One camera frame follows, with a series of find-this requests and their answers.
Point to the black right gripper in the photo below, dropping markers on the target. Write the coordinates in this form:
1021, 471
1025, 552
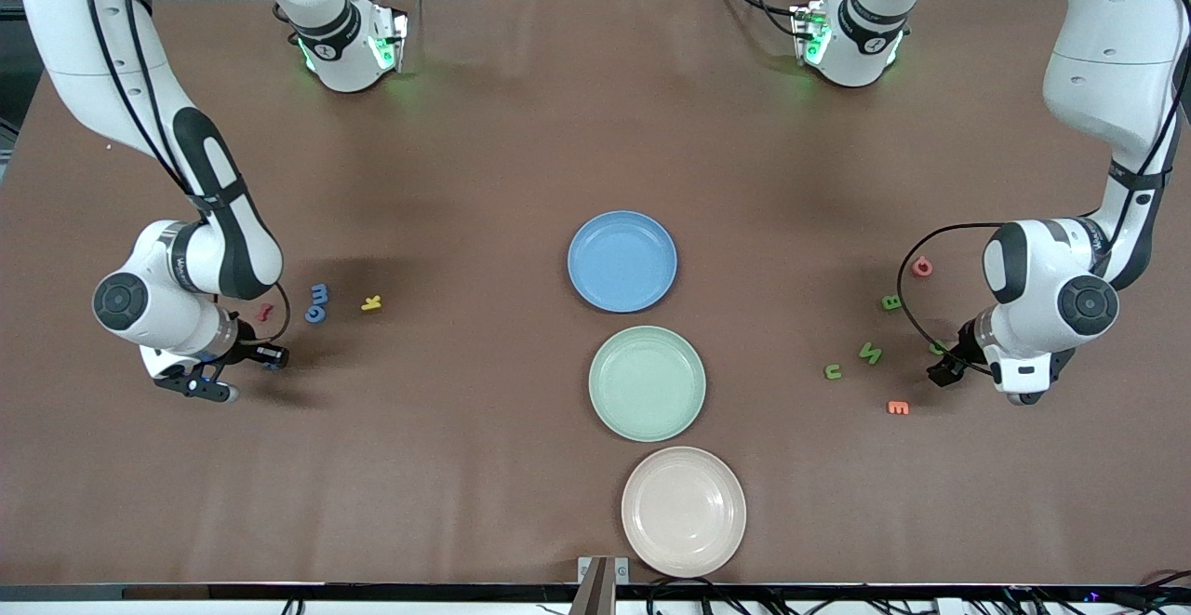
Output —
247, 351

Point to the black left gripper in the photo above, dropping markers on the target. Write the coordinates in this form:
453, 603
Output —
961, 353

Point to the blue foam letter c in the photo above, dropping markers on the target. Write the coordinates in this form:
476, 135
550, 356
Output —
309, 314

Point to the green foam letter N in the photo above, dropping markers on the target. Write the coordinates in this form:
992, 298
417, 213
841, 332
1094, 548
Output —
870, 353

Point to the green foam letter B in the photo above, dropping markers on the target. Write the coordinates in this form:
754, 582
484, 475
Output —
891, 302

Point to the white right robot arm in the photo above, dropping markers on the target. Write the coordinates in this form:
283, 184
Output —
84, 38

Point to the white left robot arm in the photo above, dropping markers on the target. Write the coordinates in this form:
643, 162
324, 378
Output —
1107, 66

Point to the orange foam letter E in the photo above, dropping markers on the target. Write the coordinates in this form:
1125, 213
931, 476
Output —
898, 407

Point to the yellow foam letter k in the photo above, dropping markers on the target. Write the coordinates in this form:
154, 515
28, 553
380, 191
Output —
370, 302

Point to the brown table cover sheet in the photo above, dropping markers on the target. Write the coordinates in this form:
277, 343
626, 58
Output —
465, 503

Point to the pink plate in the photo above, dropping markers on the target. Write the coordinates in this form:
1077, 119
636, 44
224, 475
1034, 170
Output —
684, 512

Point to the green plate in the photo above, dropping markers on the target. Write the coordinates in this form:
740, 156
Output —
647, 383

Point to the blue plate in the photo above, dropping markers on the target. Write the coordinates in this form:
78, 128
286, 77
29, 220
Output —
622, 261

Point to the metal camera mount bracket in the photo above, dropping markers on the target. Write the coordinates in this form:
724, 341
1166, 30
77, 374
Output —
595, 587

